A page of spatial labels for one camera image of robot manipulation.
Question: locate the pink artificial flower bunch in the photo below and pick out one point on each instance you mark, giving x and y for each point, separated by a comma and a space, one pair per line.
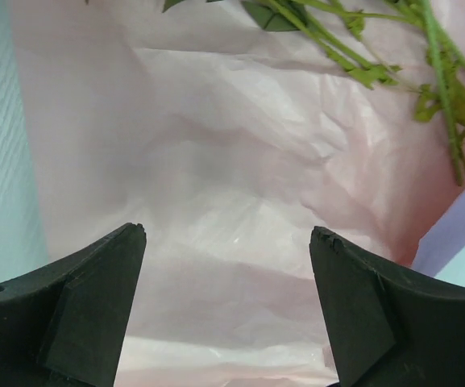
336, 57

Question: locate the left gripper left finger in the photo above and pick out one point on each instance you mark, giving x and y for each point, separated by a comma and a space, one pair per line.
64, 324

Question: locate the purple wrapping paper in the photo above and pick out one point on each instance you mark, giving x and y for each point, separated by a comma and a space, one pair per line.
441, 252

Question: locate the pink tissue paper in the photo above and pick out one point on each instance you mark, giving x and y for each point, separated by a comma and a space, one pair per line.
229, 144

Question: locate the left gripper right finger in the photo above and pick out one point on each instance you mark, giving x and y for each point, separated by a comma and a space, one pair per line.
387, 324

